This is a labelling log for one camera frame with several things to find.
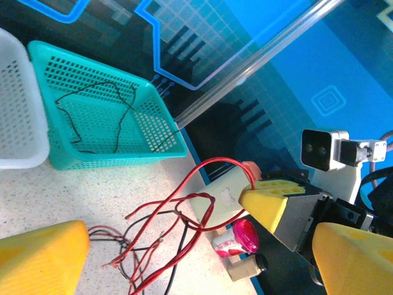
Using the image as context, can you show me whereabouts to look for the teal plastic basket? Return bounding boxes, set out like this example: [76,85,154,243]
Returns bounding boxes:
[26,40,189,171]

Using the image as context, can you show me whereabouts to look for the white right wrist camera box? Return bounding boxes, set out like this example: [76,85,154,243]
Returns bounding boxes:
[300,128,388,204]

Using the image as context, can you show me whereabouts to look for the white plastic basket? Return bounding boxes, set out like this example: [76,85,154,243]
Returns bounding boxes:
[0,27,52,171]

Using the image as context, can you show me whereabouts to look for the beige block with black knob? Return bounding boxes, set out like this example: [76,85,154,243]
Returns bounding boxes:
[227,253,270,282]

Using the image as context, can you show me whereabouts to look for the thin black cable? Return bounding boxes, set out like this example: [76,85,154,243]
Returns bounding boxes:
[114,104,182,154]
[56,81,138,112]
[57,106,99,154]

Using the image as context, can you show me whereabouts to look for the red wires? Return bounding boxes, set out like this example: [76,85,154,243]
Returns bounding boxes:
[88,210,192,295]

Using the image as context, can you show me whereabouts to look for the pink lidded cup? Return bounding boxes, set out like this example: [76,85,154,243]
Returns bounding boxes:
[211,218,260,258]

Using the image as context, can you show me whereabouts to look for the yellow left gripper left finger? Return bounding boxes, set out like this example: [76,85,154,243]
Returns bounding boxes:
[0,220,90,295]

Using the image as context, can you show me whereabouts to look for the aluminium frame post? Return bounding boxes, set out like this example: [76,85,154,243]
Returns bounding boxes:
[175,0,346,129]

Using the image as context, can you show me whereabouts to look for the thin red cable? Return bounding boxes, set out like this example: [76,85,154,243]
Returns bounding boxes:
[128,157,256,295]
[125,193,216,234]
[88,226,165,295]

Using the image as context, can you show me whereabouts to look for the beige utensil holder terracotta top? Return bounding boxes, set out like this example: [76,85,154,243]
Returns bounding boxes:
[187,160,262,230]

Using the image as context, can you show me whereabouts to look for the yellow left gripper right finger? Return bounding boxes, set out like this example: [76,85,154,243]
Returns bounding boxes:
[312,222,393,295]

